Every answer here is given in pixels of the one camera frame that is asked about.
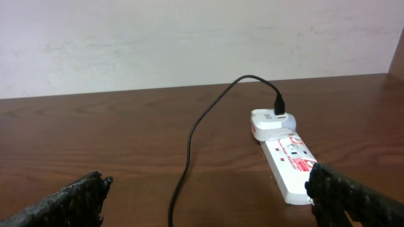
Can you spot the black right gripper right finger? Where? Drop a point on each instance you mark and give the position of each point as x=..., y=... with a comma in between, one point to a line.
x=339, y=200

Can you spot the white power strip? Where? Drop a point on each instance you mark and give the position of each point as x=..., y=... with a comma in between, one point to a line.
x=291, y=163

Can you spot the white USB wall charger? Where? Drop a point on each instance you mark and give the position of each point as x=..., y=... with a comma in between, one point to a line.
x=266, y=126

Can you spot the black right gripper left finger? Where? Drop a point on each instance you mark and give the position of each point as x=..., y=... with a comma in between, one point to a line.
x=77, y=204

